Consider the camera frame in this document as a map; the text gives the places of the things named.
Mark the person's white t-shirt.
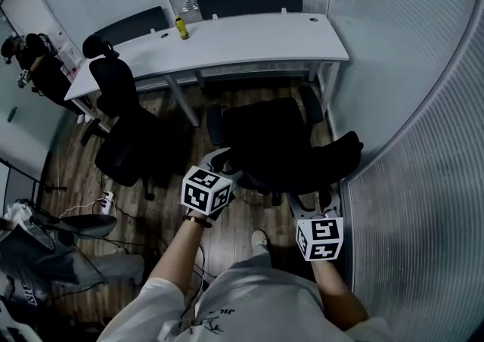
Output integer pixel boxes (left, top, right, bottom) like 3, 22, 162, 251
96, 266, 398, 342

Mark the white power strip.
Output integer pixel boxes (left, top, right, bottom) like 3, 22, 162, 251
98, 191, 115, 215

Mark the white plastic bag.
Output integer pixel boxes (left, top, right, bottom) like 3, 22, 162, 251
3, 200, 35, 232

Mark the person's jeans leg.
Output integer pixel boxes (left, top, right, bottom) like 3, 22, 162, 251
230, 245, 273, 269

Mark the person's left forearm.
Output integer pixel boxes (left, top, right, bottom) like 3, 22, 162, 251
145, 219, 207, 288

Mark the white office desk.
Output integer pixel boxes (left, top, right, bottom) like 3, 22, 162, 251
64, 12, 351, 128

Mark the person's left shoe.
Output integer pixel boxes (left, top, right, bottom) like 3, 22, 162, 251
251, 229, 268, 249

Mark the black mesh office chair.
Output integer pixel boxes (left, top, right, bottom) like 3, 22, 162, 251
206, 85, 365, 207
81, 34, 178, 201

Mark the white door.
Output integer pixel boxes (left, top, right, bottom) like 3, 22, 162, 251
0, 0, 82, 69

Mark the person's right forearm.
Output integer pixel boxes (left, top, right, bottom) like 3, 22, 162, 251
310, 259, 370, 330

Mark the white power cable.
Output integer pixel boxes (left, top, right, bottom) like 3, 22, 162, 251
58, 196, 114, 220

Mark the dark desk divider panel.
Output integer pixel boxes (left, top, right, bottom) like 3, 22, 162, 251
196, 0, 304, 20
92, 6, 170, 45

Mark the yellow drink bottle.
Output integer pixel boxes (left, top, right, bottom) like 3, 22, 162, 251
174, 14, 190, 41

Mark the black metal stand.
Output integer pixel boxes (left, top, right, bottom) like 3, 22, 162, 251
0, 157, 67, 213

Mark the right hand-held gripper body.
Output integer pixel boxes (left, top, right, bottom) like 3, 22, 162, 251
290, 207, 345, 263

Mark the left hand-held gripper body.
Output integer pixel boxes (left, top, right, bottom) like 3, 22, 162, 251
180, 165, 234, 217

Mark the dark bead bracelet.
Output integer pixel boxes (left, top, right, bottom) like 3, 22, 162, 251
181, 213, 213, 229

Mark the black round seat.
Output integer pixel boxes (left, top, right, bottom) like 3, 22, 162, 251
60, 213, 117, 238

